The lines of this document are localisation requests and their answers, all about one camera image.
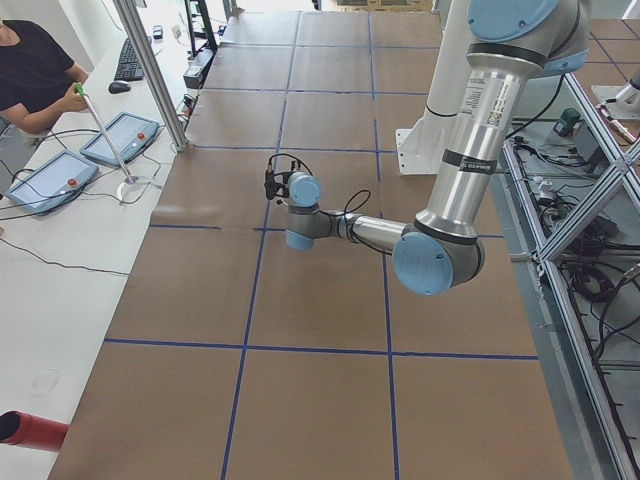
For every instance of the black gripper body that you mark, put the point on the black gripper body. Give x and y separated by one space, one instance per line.
286 188

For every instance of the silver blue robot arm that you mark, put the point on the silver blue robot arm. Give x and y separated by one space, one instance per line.
509 43

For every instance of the grey control box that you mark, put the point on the grey control box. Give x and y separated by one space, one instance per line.
198 69

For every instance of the right teach pendant tablet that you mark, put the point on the right teach pendant tablet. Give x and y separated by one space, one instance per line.
130 134

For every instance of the teach pendant tablet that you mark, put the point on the teach pendant tablet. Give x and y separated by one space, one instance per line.
54 183
130 134

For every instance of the black keyboard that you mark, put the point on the black keyboard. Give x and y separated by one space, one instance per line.
128 67

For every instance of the black computer mouse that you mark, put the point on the black computer mouse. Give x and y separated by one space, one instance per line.
118 87

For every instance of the metal rod with green tip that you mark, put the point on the metal rod with green tip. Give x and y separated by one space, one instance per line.
129 178

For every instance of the left teach pendant tablet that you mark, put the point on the left teach pendant tablet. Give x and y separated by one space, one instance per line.
54 183

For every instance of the person in black shirt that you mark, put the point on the person in black shirt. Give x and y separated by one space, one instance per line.
38 78

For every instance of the red cylinder tube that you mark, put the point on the red cylinder tube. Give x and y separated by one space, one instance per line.
30 431

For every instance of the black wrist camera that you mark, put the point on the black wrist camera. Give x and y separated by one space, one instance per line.
271 185

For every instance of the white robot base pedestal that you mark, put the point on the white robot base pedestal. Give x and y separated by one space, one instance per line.
420 148

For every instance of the aluminium frame post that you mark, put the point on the aluminium frame post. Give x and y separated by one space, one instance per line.
135 31

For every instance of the aluminium frame rail structure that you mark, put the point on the aluminium frame rail structure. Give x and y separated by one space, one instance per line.
571 179

